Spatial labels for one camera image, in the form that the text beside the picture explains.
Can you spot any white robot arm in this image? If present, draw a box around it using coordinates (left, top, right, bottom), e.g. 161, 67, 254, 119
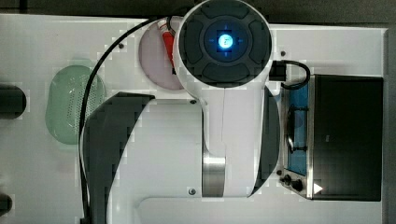
79, 0, 274, 224

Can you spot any black toaster oven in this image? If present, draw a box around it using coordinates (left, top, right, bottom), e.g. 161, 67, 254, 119
279, 75, 384, 202

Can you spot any pink round plate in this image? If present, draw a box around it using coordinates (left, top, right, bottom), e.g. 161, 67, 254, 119
138, 21, 183, 91

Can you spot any red ketchup bottle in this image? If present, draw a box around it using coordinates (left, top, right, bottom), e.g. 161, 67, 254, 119
157, 19, 174, 66

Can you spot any green perforated basket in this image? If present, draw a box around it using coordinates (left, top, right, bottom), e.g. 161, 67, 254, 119
45, 65, 92, 145

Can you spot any black cylinder left upper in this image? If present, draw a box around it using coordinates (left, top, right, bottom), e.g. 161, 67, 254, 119
0, 84, 27, 119

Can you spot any black cylinder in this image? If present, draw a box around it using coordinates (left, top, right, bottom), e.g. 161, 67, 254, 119
0, 193, 13, 217
0, 84, 27, 119

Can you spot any black cylinder left lower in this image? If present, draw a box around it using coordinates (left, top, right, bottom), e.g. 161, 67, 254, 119
0, 193, 13, 217

